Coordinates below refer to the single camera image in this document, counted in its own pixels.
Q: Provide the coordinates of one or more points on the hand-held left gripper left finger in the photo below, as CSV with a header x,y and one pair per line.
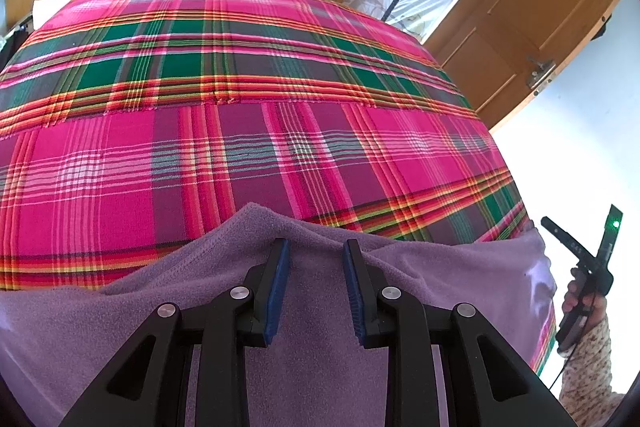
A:
x,y
277,297

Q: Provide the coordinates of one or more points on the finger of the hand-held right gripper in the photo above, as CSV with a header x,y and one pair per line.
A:
x,y
562,234

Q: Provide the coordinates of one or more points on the person's right hand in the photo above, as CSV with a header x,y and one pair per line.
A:
x,y
570,299

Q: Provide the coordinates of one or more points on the white paper box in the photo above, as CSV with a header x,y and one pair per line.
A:
x,y
50,13

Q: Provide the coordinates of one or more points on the wooden door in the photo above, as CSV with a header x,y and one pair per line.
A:
x,y
525,7

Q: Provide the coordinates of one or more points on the pink green plaid bed sheet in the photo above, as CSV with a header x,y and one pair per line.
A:
x,y
250,57

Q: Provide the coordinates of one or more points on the purple fleece pants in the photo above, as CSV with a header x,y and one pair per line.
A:
x,y
320,387

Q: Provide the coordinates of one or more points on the person's right forearm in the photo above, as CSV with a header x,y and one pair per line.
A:
x,y
590,372

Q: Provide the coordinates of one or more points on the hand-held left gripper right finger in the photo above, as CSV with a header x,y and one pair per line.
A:
x,y
356,302

